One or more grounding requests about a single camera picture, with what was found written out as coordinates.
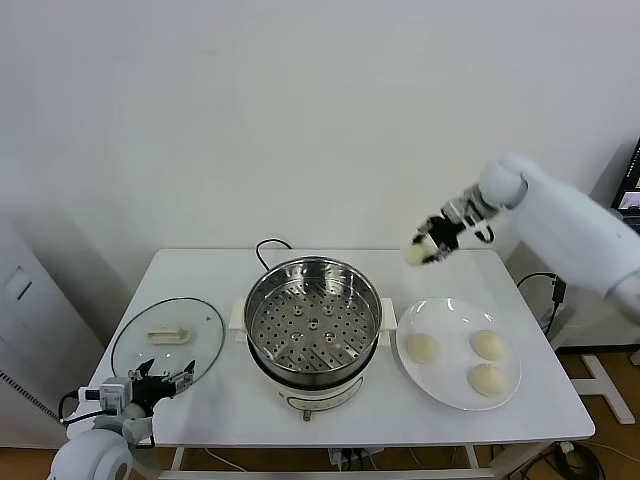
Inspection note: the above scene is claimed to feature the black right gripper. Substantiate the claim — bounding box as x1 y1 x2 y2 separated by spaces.
412 215 464 265

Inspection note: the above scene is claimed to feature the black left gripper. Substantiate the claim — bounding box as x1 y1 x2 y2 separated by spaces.
128 357 196 404

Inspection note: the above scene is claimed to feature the white steamed baozi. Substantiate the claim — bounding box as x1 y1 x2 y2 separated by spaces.
405 332 442 365
403 234 439 267
469 328 507 361
467 363 506 399

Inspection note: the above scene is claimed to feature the round glass pot lid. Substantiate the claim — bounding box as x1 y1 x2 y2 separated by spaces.
110 297 226 390

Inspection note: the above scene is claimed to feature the perforated steel steamer basket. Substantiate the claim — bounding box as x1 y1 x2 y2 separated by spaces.
243 256 382 386

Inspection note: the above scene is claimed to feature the round white plate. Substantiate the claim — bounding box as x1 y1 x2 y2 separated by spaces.
395 298 523 412

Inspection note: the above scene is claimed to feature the white metal cabinet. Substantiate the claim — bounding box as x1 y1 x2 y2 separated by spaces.
0 212 109 449

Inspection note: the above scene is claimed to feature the white power strip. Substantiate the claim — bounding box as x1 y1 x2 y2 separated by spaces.
327 447 374 472

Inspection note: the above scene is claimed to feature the black laptop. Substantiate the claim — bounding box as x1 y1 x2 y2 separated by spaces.
610 134 640 219

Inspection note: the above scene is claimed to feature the white desk foot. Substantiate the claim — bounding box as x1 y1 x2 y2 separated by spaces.
572 352 636 426

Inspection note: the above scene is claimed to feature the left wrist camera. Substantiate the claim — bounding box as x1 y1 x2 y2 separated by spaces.
79 380 132 414

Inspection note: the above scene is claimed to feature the white table frame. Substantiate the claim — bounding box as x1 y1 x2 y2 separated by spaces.
97 439 556 480

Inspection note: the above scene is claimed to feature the black adapter cable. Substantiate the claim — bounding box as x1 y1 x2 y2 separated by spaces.
514 271 569 337

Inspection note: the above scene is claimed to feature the black pot power cable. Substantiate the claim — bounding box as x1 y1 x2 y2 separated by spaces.
255 238 294 274

